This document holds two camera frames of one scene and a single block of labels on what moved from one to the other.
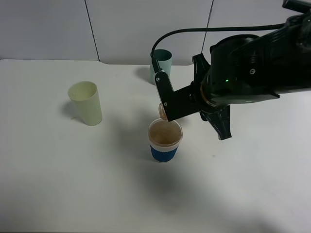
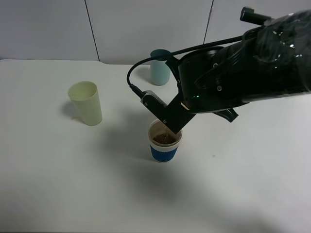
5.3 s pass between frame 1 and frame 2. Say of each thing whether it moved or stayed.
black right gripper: moved
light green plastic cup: stayed
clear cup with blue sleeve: stayed
